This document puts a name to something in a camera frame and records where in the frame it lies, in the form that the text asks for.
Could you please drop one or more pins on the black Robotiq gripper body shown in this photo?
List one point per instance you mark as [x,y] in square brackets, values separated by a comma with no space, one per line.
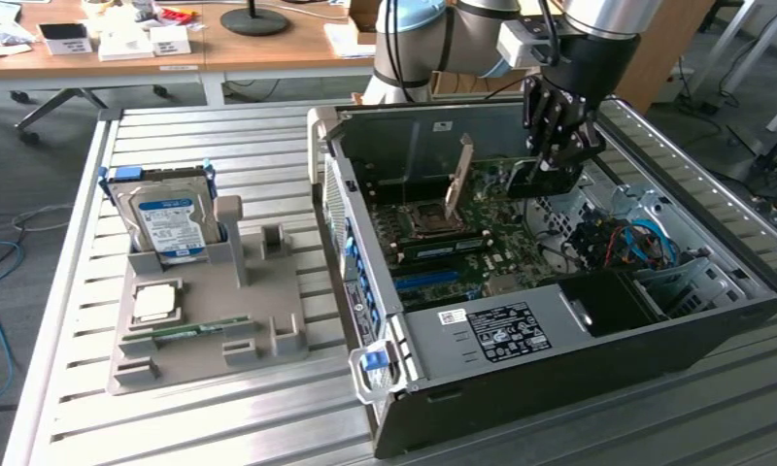
[592,68]

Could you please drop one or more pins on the Nvidia graphics card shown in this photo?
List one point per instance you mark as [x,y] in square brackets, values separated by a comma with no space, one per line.
[544,184]

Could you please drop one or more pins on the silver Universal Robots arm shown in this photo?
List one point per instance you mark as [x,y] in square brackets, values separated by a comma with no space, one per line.
[421,39]

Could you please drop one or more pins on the wooden cabinet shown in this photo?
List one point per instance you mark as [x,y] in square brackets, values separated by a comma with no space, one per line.
[680,48]

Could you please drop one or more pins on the metal disk bay cage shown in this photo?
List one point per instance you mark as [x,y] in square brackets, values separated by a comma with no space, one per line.
[560,218]

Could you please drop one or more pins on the green motherboard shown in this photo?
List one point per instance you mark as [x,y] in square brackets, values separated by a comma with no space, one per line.
[492,242]

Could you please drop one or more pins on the CPU socket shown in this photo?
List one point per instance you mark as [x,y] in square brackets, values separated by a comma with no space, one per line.
[426,221]

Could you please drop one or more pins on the dark labelled RAM stick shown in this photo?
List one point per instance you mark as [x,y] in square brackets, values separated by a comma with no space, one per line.
[440,248]

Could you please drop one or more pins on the stack of white papers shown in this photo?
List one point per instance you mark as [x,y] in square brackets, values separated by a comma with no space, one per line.
[346,41]

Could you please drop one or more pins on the blue expansion slot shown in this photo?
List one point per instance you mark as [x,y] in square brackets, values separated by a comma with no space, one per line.
[426,280]

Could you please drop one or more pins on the wooden office desk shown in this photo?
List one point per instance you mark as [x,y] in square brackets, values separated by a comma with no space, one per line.
[58,65]
[285,53]

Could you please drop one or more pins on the black round lamp base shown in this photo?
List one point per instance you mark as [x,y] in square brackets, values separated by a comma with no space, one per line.
[256,22]

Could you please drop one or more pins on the grey power supply unit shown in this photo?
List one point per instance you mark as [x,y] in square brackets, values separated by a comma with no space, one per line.
[440,349]

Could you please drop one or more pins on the open black PC case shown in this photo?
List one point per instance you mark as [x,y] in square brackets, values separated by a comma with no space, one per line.
[557,403]

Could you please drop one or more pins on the blue case release latch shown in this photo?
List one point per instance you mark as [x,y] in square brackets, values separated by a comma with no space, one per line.
[372,361]

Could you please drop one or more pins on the white labelled box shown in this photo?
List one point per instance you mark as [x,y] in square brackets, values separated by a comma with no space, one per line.
[169,41]

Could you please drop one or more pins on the small red object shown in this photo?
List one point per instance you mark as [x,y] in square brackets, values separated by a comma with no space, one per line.
[177,15]

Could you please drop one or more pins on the hard disk in blue caddy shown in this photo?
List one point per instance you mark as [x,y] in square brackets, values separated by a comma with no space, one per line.
[167,218]

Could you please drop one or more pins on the grey printed parts rack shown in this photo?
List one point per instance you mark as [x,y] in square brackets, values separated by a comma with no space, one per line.
[206,286]

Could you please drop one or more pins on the flat white cardboard box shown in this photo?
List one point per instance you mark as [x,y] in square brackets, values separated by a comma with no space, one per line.
[123,46]

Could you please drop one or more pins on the silver CPU chip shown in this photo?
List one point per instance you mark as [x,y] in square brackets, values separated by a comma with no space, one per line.
[153,303]

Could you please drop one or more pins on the bare green RAM stick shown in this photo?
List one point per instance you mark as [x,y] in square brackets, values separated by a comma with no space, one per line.
[181,332]

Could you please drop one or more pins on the white box with black top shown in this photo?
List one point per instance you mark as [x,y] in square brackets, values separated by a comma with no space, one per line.
[63,39]

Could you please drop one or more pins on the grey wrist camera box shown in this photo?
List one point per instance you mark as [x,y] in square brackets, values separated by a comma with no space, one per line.
[521,43]

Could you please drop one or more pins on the white desk frame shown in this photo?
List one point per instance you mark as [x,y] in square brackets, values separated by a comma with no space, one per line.
[754,53]

